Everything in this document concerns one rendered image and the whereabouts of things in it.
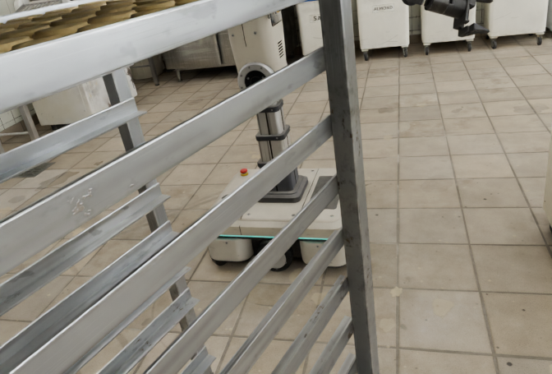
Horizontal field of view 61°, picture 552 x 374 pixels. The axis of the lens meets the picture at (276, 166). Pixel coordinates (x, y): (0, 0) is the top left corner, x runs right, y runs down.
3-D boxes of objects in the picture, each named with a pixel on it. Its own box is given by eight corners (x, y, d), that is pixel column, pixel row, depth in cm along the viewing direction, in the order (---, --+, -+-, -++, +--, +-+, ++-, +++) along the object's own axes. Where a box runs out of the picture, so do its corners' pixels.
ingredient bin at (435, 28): (420, 57, 490) (420, -21, 458) (420, 43, 545) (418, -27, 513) (476, 52, 475) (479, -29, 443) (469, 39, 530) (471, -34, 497)
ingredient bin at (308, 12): (301, 68, 524) (292, -3, 491) (309, 54, 579) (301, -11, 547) (350, 63, 511) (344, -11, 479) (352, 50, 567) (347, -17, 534)
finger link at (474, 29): (498, 11, 137) (469, 4, 136) (495, 34, 137) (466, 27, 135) (483, 20, 144) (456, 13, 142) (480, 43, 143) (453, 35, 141)
